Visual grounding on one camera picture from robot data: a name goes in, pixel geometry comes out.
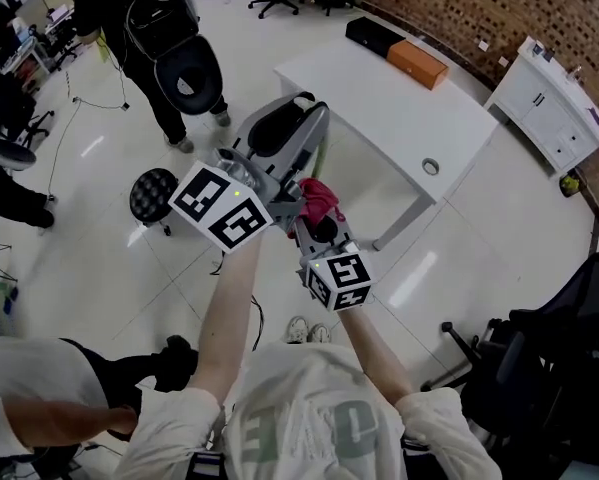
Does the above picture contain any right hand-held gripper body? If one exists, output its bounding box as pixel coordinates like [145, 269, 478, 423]
[294, 236, 376, 314]

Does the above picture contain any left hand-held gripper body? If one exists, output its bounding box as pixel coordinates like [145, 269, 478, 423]
[167, 147, 306, 255]

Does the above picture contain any red cleaning cloth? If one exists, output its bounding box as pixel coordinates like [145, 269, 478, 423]
[286, 177, 348, 239]

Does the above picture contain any person's right forearm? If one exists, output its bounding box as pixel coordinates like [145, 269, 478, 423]
[337, 305, 414, 399]

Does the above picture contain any person's left forearm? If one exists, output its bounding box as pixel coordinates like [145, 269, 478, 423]
[188, 232, 264, 404]

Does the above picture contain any black round stool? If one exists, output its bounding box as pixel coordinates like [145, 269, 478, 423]
[128, 167, 180, 237]

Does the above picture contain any white table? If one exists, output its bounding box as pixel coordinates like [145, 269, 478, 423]
[273, 37, 500, 252]

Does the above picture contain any person's white left shoe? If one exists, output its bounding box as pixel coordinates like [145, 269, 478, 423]
[285, 316, 310, 345]

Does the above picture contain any black box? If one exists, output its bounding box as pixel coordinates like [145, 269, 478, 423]
[345, 16, 406, 59]

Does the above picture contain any orange box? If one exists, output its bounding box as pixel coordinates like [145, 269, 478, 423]
[386, 39, 450, 92]

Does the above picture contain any person's torso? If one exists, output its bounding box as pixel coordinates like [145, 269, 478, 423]
[113, 342, 503, 480]

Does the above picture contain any black office chair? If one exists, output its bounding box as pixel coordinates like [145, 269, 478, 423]
[421, 252, 599, 469]

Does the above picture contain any white cabinet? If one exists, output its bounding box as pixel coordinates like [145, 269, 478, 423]
[483, 35, 599, 174]

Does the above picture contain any black floor cable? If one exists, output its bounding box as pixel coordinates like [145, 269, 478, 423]
[46, 95, 131, 204]

